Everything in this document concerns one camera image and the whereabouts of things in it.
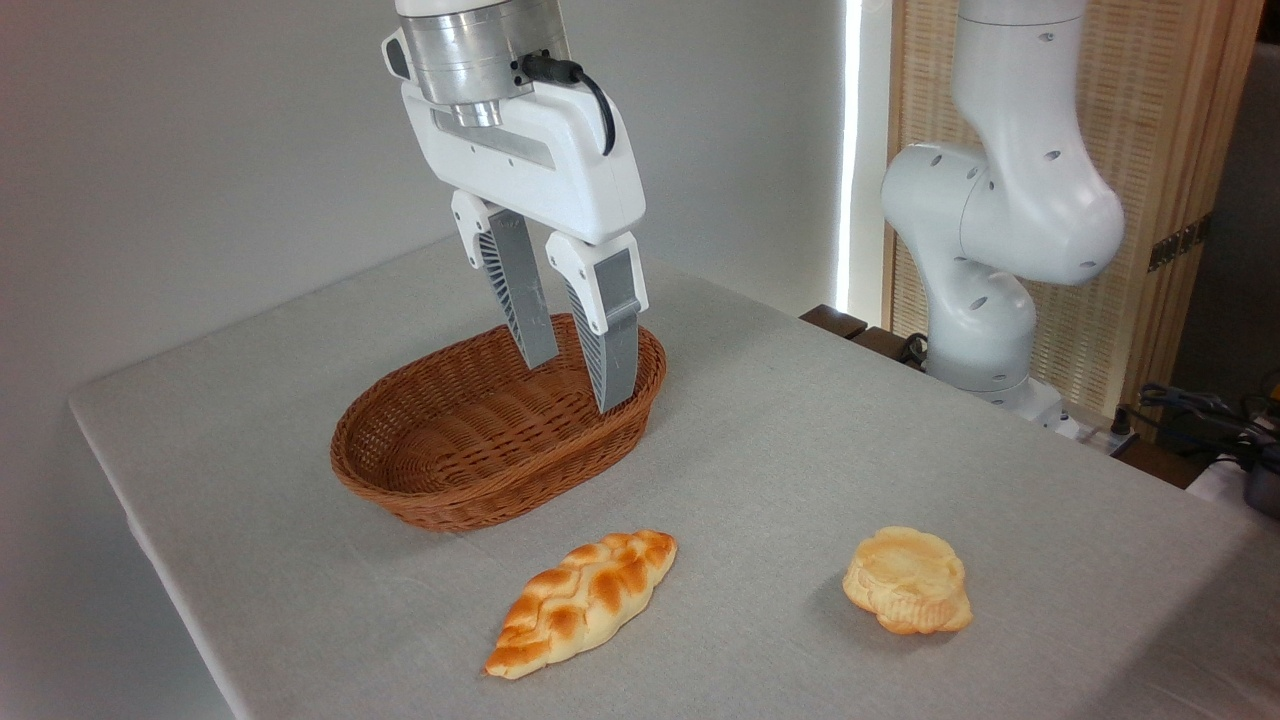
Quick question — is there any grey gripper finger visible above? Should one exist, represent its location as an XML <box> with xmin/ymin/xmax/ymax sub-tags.
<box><xmin>545</xmin><ymin>231</ymin><xmax>650</xmax><ymax>414</ymax></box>
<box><xmin>451</xmin><ymin>189</ymin><xmax>560</xmax><ymax>370</ymax></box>

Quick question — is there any dark wooden side furniture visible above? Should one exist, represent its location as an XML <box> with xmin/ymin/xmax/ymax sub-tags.
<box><xmin>799</xmin><ymin>304</ymin><xmax>931</xmax><ymax>373</ymax></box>

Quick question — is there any brown wicker oval basket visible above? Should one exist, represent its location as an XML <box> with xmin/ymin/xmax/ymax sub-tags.
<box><xmin>330</xmin><ymin>313</ymin><xmax>668</xmax><ymax>533</ymax></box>

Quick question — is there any black cable bundle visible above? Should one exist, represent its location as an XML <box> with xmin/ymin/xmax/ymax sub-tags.
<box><xmin>1112</xmin><ymin>381</ymin><xmax>1280</xmax><ymax>473</ymax></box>

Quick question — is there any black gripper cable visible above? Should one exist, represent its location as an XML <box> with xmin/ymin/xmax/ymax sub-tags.
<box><xmin>519</xmin><ymin>51</ymin><xmax>619</xmax><ymax>158</ymax></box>

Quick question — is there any round pale bread bun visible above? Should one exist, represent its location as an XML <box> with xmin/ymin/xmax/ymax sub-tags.
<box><xmin>841</xmin><ymin>526</ymin><xmax>974</xmax><ymax>637</ymax></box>

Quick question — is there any braided golden bread loaf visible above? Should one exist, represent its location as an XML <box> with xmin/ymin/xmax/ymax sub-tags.
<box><xmin>483</xmin><ymin>529</ymin><xmax>679</xmax><ymax>682</ymax></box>

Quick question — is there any black metal screen hinge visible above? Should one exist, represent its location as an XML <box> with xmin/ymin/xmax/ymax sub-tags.
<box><xmin>1147</xmin><ymin>214</ymin><xmax>1212</xmax><ymax>274</ymax></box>

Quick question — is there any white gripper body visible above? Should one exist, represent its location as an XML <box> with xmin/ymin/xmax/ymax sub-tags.
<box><xmin>400</xmin><ymin>80</ymin><xmax>648</xmax><ymax>247</ymax></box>

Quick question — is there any grey tablecloth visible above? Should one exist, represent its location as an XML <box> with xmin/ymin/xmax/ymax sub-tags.
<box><xmin>68</xmin><ymin>232</ymin><xmax>1280</xmax><ymax>720</ymax></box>

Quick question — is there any silver metal wrist flange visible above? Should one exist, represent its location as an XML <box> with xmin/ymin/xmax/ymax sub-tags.
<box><xmin>384</xmin><ymin>0</ymin><xmax>572</xmax><ymax>130</ymax></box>

